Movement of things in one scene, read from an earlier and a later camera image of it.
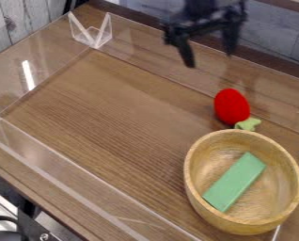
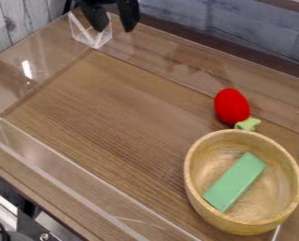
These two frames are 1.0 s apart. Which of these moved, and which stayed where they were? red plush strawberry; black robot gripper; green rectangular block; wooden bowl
Moved: black robot gripper
Stayed: red plush strawberry; wooden bowl; green rectangular block
